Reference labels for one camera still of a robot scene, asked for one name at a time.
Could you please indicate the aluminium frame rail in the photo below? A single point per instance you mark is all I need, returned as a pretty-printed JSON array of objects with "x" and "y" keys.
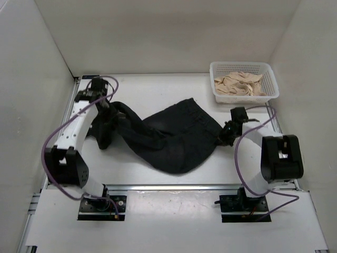
[
  {"x": 168, "y": 187},
  {"x": 22, "y": 247},
  {"x": 276, "y": 126}
]

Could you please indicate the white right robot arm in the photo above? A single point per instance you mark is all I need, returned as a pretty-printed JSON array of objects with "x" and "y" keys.
[{"x": 281, "y": 159}]

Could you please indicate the white plastic basket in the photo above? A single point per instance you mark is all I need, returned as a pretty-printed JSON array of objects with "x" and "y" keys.
[{"x": 268, "y": 81}]

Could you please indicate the beige trousers in basket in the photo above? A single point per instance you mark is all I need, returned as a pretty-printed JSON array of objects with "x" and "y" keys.
[{"x": 239, "y": 84}]

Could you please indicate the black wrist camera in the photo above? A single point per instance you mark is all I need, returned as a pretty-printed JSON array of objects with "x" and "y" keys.
[
  {"x": 98, "y": 84},
  {"x": 239, "y": 114}
]

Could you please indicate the aluminium front frame rail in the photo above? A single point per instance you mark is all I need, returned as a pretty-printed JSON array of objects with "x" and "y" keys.
[{"x": 168, "y": 187}]

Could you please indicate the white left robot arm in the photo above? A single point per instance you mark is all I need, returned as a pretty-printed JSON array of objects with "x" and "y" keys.
[{"x": 61, "y": 154}]

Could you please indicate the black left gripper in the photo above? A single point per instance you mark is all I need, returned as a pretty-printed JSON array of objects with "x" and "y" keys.
[{"x": 112, "y": 109}]

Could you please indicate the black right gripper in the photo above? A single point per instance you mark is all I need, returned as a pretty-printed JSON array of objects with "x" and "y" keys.
[{"x": 222, "y": 137}]

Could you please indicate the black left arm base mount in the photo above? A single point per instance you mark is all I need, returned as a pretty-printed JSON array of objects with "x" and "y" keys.
[{"x": 102, "y": 210}]

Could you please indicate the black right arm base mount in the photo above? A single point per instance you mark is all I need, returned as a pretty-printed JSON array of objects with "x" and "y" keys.
[{"x": 239, "y": 209}]

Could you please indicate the aluminium left frame rail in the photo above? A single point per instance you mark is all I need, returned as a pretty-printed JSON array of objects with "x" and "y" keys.
[{"x": 22, "y": 247}]

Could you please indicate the aluminium right frame rail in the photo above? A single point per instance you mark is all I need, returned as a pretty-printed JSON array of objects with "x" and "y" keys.
[{"x": 276, "y": 126}]

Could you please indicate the black trousers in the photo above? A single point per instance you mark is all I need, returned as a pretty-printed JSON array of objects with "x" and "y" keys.
[{"x": 175, "y": 140}]

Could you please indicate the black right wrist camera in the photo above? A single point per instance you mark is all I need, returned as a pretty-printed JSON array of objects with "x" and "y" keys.
[{"x": 239, "y": 114}]

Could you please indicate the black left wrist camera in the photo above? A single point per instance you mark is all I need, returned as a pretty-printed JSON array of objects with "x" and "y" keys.
[{"x": 98, "y": 84}]

